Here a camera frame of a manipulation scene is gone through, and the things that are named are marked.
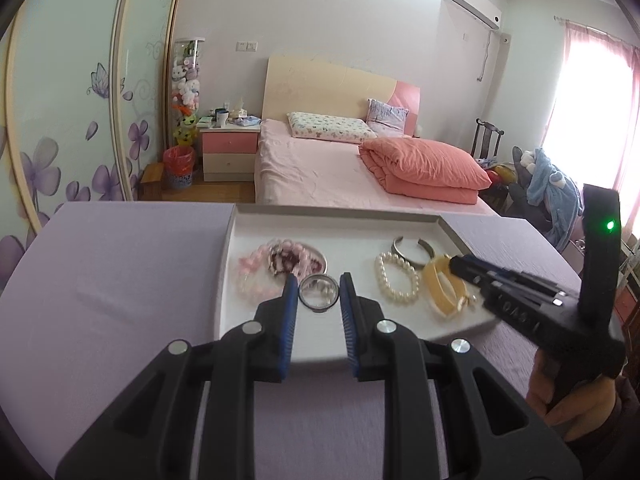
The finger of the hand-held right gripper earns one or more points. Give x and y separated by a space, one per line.
510 276
467 271

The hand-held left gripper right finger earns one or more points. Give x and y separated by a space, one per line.
348 320

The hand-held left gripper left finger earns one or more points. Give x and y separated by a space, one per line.
290 320

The grey cardboard tray box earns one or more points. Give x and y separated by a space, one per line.
350 240

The person's right forearm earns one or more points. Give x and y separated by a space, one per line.
625 430

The person's right hand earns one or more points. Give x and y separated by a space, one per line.
537 385

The blue plush garment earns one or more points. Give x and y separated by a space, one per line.
555 195

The folded pink quilt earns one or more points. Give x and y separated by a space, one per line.
425 165

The dark wooden chair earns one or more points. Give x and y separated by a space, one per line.
487 140

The pink bed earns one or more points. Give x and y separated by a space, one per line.
310 170

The lilac printed pillow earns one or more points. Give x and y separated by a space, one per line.
387 115

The pink and cream nightstand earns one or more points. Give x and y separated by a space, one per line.
230 155

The red waste basket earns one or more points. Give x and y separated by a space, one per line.
179 167

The patterned white pillow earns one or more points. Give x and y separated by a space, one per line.
330 127

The small wooden stool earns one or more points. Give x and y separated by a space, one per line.
152 180

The white mug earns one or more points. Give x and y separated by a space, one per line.
222 119

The pink curtain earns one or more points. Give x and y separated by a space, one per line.
580 60

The cream and pink headboard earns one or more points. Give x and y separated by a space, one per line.
325 85

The clear tube of plush toys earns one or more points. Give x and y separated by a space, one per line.
187 95

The white air conditioner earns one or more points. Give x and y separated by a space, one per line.
472 5

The flower print wardrobe doors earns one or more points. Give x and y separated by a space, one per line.
65 110

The white wall socket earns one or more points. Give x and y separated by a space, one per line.
246 46

